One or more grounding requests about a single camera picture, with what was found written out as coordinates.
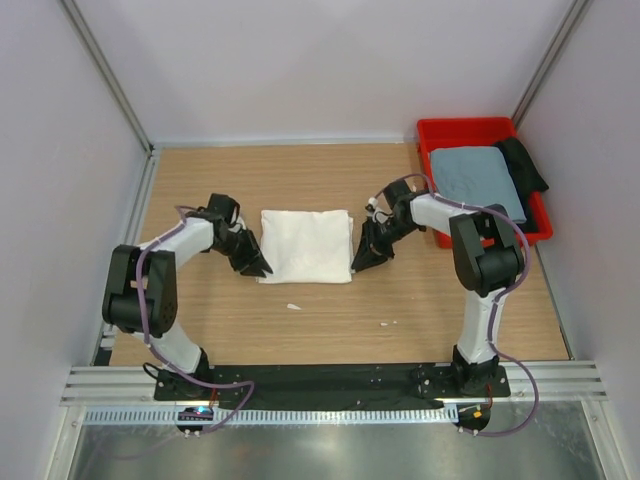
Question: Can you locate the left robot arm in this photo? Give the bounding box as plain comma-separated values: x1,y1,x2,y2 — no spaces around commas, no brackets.
102,193,273,400

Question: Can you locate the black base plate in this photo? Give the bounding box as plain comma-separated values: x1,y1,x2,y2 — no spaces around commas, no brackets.
153,362,511,412

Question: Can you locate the black t shirt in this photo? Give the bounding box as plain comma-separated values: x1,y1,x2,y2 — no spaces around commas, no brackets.
493,136,549,234

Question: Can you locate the red plastic bin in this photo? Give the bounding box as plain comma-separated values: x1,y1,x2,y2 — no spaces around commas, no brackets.
417,117,553,245

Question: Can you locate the slotted cable duct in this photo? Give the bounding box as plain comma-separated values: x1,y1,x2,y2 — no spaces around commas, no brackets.
83,405,458,426

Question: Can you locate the white t shirt red print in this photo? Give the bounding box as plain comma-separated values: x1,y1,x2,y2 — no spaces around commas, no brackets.
258,210,353,284

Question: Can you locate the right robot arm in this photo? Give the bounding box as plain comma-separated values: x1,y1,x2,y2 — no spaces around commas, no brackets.
351,178,528,396

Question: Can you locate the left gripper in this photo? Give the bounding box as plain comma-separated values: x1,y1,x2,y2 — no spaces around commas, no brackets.
213,228,272,278

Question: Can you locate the right aluminium frame post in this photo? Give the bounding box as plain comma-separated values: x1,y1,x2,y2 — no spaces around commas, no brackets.
511,0,593,129

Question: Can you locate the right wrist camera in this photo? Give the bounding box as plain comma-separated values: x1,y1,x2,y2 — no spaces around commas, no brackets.
365,197,390,224

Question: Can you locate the aluminium frame post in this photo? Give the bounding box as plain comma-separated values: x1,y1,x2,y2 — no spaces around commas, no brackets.
511,0,593,129
58,0,154,156

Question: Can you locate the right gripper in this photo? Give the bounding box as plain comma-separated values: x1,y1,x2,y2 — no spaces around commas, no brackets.
351,216,420,273

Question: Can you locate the left aluminium frame post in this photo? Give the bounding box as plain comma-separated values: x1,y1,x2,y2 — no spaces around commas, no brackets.
58,0,154,156

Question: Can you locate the grey folded t shirt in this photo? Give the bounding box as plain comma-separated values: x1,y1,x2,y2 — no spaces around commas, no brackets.
429,146,526,224

